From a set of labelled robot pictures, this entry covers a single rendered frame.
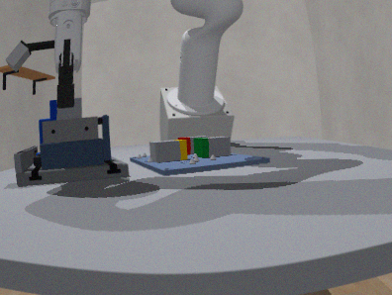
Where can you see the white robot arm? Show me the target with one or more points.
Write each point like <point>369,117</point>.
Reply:
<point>198,55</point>

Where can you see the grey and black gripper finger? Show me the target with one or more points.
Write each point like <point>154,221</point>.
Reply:
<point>65,91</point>

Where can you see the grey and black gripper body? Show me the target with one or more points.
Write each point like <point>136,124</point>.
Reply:
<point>74,20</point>

